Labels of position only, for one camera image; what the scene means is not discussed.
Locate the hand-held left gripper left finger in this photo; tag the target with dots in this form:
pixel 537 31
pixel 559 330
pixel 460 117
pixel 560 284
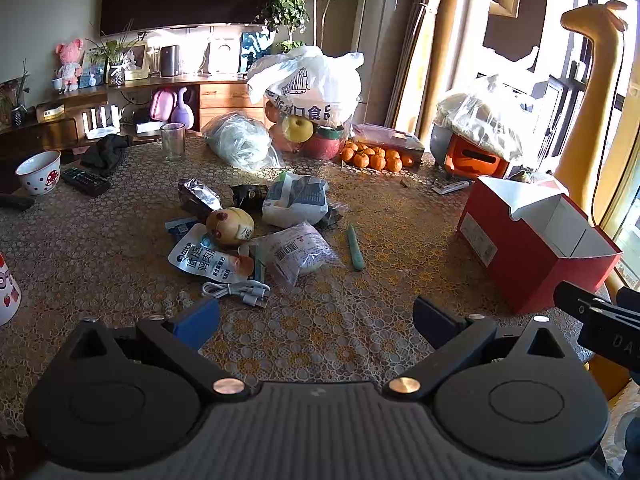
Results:
pixel 197 319

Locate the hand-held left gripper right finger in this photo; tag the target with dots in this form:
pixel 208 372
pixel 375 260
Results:
pixel 435 321

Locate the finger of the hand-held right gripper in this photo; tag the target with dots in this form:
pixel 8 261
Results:
pixel 630 299
pixel 575 297

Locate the red cardboard box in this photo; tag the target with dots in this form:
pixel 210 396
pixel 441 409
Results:
pixel 530 270

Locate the white blue food pouch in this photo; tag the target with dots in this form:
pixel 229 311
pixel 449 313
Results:
pixel 205 260

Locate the blue snack packet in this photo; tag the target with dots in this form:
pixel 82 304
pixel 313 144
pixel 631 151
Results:
pixel 180 230

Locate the round bun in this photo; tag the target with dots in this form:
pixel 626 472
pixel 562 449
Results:
pixel 230 225

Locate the clear bag with label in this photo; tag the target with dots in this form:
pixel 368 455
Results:
pixel 300 255

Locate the plastic bag with dark box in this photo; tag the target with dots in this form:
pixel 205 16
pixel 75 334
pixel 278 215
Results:
pixel 295 200

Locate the lace patterned desktop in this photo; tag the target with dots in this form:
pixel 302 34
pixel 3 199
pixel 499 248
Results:
pixel 100 250

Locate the green stick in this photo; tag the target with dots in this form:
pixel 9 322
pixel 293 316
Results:
pixel 356 250

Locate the silver snack packet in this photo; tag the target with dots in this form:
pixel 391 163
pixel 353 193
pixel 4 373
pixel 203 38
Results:
pixel 197 195

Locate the dark snack packet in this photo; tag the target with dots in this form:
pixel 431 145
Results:
pixel 248 194

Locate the orange plastic basket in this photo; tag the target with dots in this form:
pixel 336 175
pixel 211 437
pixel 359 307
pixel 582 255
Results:
pixel 470 161

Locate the pile of tangerines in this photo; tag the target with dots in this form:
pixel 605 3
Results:
pixel 377 160

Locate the black remote control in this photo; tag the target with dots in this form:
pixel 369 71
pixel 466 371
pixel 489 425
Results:
pixel 85 181

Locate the clear drinking glass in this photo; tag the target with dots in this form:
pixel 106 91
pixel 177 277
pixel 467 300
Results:
pixel 172 141

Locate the clear bag of greens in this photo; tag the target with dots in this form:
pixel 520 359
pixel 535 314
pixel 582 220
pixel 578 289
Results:
pixel 240 142

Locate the clear plastic storage box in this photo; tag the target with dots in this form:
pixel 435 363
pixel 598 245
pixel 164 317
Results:
pixel 395 140

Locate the black cloth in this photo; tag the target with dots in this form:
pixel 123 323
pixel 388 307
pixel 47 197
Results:
pixel 105 152

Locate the white cup with strawberries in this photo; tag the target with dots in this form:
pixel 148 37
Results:
pixel 7 287

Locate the clear bag with cloth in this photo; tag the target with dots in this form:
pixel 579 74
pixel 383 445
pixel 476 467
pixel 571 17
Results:
pixel 480 115

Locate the red apple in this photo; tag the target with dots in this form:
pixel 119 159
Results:
pixel 322 148

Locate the purple swan vase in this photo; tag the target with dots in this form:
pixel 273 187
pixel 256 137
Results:
pixel 182 110

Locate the yellow giraffe statue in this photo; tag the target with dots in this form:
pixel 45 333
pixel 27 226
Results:
pixel 595 85

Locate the yellow apple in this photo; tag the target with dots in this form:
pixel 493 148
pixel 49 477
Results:
pixel 297 128

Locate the white bowl with red dots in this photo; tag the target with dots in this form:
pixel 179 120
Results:
pixel 37 175

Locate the pink bag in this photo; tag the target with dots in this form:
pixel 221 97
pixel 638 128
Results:
pixel 162 105

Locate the white router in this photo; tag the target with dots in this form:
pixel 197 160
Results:
pixel 102 121

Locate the wooden tv cabinet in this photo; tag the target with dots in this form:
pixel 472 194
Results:
pixel 225 97

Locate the small labelled box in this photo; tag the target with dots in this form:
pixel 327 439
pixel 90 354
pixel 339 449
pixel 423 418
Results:
pixel 50 111

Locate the grass plant in vase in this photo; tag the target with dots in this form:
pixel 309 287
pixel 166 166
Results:
pixel 116 74

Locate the white plastic fruit bag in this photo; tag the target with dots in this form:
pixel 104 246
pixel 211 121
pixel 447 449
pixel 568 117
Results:
pixel 310 85

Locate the grey cylinder speaker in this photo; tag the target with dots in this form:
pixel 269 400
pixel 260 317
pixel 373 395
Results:
pixel 170 60

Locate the beige curtain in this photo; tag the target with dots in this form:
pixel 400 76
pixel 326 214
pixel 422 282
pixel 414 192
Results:
pixel 425 60

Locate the white box device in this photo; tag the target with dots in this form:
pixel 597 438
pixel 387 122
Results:
pixel 223 56

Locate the dried twigs in vase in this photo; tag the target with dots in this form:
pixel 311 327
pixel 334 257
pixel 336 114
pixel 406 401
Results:
pixel 17 115

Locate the blue white picture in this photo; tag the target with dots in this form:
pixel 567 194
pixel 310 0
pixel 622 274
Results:
pixel 252 47

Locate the pink plush toy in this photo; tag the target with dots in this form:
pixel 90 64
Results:
pixel 67 62

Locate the photo frame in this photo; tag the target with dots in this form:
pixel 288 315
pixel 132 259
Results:
pixel 136 62

